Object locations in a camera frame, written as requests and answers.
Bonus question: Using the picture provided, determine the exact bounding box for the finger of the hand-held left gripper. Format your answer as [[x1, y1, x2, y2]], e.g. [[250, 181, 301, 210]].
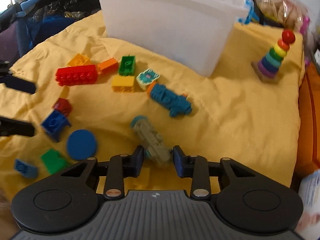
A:
[[0, 116, 35, 137], [0, 76, 37, 94]]

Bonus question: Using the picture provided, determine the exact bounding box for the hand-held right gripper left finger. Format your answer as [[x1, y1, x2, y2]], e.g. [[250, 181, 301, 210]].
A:
[[61, 145, 145, 199]]

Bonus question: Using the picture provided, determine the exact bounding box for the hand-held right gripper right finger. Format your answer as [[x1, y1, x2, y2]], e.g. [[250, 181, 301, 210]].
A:
[[173, 145, 259, 199]]

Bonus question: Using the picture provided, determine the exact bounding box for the tan toy vehicle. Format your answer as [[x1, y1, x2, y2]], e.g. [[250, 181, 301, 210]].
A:
[[130, 116, 173, 168]]

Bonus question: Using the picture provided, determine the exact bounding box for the amber yellow toy brick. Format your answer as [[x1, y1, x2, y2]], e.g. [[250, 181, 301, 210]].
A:
[[67, 53, 91, 67]]

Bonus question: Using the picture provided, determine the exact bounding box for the frog print toy block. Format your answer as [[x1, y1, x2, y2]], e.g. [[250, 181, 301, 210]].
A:
[[136, 68, 160, 91]]

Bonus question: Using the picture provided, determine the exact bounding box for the white plastic bin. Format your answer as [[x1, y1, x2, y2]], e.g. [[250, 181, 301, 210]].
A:
[[89, 0, 249, 77]]

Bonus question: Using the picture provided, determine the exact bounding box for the dark blue toy brick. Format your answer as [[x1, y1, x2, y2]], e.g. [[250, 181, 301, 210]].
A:
[[41, 110, 72, 142]]

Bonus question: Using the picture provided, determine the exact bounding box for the light blue toy brick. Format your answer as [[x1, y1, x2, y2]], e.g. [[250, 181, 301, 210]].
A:
[[14, 159, 39, 178]]

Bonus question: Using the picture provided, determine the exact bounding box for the small red toy brick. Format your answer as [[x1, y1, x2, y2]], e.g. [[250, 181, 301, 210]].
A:
[[52, 98, 73, 117]]

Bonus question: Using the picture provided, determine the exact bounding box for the green toy brick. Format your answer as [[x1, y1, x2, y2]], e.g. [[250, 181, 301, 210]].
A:
[[40, 149, 71, 175]]

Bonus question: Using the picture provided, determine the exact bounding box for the long red toy brick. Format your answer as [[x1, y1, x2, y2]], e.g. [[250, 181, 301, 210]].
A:
[[55, 64, 97, 87]]

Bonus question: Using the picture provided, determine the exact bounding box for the blue toy disc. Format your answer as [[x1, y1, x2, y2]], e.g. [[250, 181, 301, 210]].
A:
[[66, 129, 97, 161]]

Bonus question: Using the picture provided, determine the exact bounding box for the teal toy vehicle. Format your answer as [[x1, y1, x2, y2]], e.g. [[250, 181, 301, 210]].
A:
[[147, 82, 193, 117]]

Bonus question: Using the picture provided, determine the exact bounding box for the yellow cloth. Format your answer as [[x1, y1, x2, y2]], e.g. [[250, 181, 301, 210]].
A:
[[0, 12, 307, 200]]

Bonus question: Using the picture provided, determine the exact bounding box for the orange toy brick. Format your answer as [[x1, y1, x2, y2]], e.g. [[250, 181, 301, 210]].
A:
[[97, 58, 119, 77]]

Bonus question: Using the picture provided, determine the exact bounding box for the green toy cart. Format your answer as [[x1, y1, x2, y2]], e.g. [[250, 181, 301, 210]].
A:
[[118, 54, 137, 76]]

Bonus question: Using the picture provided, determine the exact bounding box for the white printed package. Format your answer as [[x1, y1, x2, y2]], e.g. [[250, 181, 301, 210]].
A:
[[297, 169, 320, 238]]

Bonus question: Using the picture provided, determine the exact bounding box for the orange box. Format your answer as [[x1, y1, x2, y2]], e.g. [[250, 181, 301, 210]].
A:
[[296, 62, 320, 176]]

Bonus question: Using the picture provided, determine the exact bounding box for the bag of wooden pieces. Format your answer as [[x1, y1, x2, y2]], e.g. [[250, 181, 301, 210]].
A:
[[254, 0, 310, 30]]

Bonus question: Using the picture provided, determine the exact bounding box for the pink toy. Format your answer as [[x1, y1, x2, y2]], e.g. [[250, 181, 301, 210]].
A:
[[300, 16, 311, 36]]

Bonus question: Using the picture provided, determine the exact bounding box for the rainbow ring stacker toy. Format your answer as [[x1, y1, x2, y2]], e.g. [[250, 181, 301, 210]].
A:
[[251, 29, 296, 84]]

